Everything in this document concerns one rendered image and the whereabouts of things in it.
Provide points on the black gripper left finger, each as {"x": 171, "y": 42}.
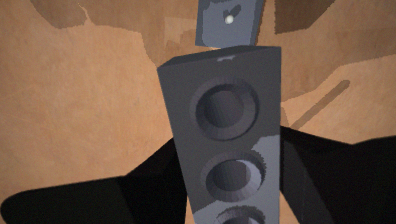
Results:
{"x": 152, "y": 193}

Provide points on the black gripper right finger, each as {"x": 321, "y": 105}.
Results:
{"x": 326, "y": 181}

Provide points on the grey plate with round holes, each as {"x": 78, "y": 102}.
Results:
{"x": 224, "y": 110}

